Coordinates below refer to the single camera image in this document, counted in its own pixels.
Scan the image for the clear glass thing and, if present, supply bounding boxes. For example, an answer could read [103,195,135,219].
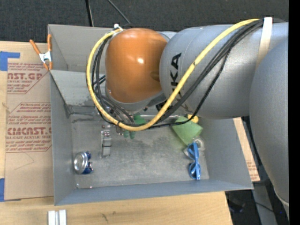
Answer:
[184,136,206,158]

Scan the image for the blue sunglasses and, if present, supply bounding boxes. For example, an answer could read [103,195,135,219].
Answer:
[187,141,202,181]

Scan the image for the grey metal bin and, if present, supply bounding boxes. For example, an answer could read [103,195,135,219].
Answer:
[47,24,254,206]

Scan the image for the brown cardboard board red print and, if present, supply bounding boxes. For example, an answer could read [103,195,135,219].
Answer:
[0,40,261,202]

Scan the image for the blue soda can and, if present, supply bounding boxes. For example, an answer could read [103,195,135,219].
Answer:
[73,150,94,175]

